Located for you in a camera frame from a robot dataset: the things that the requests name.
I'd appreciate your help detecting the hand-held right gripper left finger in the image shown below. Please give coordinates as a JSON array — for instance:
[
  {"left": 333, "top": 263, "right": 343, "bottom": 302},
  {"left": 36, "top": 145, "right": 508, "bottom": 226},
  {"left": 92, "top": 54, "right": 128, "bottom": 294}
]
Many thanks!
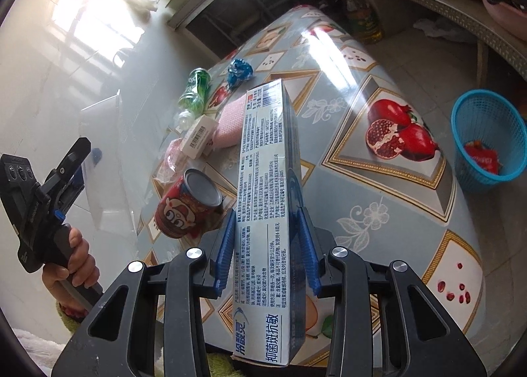
[{"left": 51, "top": 208, "right": 237, "bottom": 377}]

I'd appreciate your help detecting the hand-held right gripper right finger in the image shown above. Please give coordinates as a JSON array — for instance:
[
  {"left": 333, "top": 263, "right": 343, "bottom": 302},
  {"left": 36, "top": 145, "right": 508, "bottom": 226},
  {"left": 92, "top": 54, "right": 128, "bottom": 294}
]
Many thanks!
[{"left": 295, "top": 208, "right": 474, "bottom": 377}]

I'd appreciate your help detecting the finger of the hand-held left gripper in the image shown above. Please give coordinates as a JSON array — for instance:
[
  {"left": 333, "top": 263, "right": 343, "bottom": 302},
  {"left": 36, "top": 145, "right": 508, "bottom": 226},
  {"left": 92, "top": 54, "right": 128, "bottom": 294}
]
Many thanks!
[
  {"left": 74, "top": 147, "right": 103, "bottom": 201},
  {"left": 39, "top": 137, "right": 92, "bottom": 213}
]

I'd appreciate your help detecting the red drink can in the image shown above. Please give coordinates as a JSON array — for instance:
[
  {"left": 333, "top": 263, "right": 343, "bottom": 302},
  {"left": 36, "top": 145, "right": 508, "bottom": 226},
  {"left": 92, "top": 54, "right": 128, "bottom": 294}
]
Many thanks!
[{"left": 155, "top": 168, "right": 225, "bottom": 240}]

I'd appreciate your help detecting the blue white toothpaste box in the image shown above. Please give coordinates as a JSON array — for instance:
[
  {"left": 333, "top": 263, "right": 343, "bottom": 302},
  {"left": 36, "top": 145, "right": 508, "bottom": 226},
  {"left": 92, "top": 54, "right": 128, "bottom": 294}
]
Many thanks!
[{"left": 231, "top": 78, "right": 305, "bottom": 367}]

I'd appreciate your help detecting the clear plastic bag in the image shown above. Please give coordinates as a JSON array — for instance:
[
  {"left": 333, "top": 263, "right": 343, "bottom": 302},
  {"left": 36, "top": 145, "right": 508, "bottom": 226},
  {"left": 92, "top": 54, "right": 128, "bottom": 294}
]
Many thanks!
[{"left": 158, "top": 138, "right": 190, "bottom": 184}]

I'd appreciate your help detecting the small white box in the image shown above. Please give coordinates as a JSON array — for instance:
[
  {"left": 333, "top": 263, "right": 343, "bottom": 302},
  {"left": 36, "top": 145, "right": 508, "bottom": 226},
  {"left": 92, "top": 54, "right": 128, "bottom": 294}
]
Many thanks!
[{"left": 181, "top": 115, "right": 219, "bottom": 159}]

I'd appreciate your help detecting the green label plastic bottle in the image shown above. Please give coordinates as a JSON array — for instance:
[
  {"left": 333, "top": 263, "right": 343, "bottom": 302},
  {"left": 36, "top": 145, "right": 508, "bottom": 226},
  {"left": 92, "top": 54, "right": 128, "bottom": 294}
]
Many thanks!
[{"left": 176, "top": 68, "right": 211, "bottom": 132}]

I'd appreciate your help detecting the pink sponge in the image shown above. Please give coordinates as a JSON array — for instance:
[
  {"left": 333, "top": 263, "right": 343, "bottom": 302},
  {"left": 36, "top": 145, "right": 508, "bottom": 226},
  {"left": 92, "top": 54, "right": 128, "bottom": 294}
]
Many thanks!
[{"left": 214, "top": 103, "right": 248, "bottom": 149}]

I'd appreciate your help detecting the blue plastic basket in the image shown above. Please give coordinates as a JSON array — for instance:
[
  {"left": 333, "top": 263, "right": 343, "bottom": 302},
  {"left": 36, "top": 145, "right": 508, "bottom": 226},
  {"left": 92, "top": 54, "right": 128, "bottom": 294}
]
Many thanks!
[{"left": 451, "top": 90, "right": 527, "bottom": 196}]

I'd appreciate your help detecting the red snack bag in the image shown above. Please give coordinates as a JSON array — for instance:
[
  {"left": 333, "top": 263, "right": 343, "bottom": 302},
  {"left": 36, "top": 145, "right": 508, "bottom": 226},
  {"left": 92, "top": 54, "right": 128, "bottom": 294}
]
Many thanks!
[{"left": 464, "top": 141, "right": 501, "bottom": 175}]

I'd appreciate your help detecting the person's left hand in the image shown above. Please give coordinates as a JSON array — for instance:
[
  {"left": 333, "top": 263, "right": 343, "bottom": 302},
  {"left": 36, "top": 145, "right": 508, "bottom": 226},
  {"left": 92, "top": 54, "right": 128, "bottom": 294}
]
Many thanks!
[{"left": 41, "top": 226, "right": 100, "bottom": 314}]

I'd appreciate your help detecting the fruit print tablecloth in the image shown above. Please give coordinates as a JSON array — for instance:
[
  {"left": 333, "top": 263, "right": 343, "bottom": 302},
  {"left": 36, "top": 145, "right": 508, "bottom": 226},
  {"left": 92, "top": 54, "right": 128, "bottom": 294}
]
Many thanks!
[{"left": 136, "top": 4, "right": 484, "bottom": 361}]

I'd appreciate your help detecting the crumpled blue wrapper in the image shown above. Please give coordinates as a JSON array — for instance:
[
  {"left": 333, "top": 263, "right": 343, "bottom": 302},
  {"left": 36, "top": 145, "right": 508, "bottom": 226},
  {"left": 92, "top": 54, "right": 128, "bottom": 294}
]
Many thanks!
[{"left": 227, "top": 58, "right": 254, "bottom": 87}]

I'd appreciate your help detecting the cooking oil bottle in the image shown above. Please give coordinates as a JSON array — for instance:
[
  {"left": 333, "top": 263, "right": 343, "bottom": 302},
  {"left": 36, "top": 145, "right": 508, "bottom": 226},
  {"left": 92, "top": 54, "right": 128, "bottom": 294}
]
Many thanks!
[{"left": 335, "top": 0, "right": 385, "bottom": 45}]

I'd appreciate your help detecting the white crumpled cloth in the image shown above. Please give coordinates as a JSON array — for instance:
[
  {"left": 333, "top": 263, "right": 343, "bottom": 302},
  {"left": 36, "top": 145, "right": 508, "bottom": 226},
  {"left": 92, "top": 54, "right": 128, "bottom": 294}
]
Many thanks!
[{"left": 413, "top": 18, "right": 446, "bottom": 34}]

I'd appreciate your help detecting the perforated metal shelf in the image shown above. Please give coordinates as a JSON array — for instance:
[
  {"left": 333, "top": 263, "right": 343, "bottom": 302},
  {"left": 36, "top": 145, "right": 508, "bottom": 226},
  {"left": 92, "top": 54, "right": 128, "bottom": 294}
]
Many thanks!
[{"left": 371, "top": 0, "right": 527, "bottom": 93}]

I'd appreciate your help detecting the pink plastic basin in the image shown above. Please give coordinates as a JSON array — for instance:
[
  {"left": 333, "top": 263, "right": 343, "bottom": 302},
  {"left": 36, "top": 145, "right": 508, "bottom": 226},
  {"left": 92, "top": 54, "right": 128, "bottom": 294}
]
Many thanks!
[{"left": 479, "top": 0, "right": 527, "bottom": 39}]

